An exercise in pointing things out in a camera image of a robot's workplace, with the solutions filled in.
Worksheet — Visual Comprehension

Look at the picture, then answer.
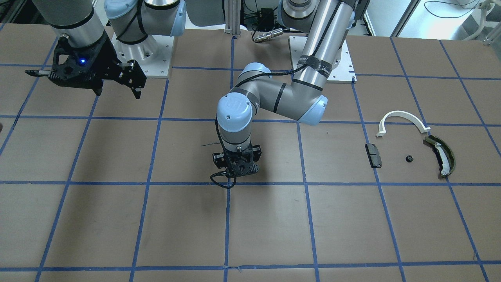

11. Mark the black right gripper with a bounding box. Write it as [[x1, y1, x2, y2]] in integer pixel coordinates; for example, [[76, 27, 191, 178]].
[[47, 31, 148, 99]]

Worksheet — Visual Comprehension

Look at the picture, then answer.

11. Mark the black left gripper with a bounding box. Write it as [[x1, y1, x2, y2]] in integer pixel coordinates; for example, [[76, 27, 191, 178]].
[[213, 144, 262, 173]]

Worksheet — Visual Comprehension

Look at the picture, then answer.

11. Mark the black bearing gear with bearing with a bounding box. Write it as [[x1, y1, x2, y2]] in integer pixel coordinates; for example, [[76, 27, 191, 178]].
[[405, 155, 414, 163]]

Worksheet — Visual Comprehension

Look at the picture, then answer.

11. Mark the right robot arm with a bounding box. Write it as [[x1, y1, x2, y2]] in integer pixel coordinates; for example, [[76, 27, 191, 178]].
[[26, 0, 187, 99]]

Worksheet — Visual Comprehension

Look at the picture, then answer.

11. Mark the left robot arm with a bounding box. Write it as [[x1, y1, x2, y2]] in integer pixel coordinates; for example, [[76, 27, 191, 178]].
[[213, 0, 364, 178]]

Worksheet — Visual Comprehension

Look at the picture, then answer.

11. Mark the silver metal cylinder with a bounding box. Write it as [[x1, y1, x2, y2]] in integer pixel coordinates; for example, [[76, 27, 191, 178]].
[[252, 27, 283, 43]]

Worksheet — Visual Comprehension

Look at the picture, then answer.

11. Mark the black brake pad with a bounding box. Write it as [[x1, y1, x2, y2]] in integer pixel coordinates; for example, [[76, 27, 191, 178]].
[[365, 143, 382, 168]]

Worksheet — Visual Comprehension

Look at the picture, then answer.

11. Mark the olive green brake shoe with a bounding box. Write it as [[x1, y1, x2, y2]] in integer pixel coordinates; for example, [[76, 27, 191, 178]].
[[424, 135, 456, 178]]

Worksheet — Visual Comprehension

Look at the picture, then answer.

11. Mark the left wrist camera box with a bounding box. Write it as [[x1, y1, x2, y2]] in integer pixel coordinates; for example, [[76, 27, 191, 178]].
[[213, 152, 259, 178]]

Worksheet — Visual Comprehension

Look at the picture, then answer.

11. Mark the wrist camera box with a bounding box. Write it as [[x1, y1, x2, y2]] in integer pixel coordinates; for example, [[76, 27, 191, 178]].
[[213, 152, 259, 178], [25, 34, 103, 92]]

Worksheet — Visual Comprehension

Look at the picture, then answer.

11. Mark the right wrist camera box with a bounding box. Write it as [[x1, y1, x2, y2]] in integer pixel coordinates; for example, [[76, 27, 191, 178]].
[[25, 34, 103, 92]]

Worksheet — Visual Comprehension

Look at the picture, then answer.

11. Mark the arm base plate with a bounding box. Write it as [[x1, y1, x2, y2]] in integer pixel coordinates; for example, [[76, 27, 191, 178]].
[[112, 34, 176, 78], [289, 36, 357, 83]]

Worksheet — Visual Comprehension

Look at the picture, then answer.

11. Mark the aluminium frame post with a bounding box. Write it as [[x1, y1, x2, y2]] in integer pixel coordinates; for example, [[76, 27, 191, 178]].
[[223, 0, 241, 37]]

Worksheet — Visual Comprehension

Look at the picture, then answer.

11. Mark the white curved plastic bracket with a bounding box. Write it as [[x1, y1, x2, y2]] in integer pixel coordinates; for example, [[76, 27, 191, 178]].
[[375, 110, 431, 137]]

